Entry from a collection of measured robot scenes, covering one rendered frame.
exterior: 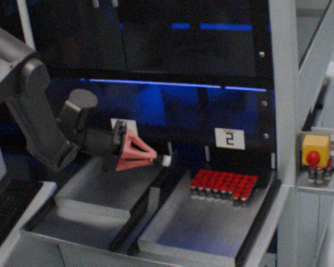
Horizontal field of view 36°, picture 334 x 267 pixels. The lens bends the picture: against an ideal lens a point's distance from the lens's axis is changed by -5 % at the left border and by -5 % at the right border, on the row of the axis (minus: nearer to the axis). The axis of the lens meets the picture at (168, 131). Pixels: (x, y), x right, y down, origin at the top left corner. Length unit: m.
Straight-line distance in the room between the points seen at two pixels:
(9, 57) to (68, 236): 0.89
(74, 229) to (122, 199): 0.18
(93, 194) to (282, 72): 0.67
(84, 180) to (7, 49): 1.08
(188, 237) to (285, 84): 0.47
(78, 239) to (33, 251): 0.89
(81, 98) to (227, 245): 0.56
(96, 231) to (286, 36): 0.73
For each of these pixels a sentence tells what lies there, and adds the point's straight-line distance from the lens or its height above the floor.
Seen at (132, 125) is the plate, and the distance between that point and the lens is 1.66.
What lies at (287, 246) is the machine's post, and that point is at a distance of 1.73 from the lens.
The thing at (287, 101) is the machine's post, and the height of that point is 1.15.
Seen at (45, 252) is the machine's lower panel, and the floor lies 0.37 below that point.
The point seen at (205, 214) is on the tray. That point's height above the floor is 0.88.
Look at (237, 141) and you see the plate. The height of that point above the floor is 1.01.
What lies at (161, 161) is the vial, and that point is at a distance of 1.13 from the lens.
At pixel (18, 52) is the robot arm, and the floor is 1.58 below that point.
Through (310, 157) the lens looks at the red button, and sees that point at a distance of 1.47.
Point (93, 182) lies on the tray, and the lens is 1.70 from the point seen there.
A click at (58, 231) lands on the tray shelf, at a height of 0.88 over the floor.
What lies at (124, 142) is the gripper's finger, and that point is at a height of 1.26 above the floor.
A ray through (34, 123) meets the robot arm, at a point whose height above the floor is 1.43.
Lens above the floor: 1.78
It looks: 28 degrees down
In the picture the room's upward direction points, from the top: 8 degrees counter-clockwise
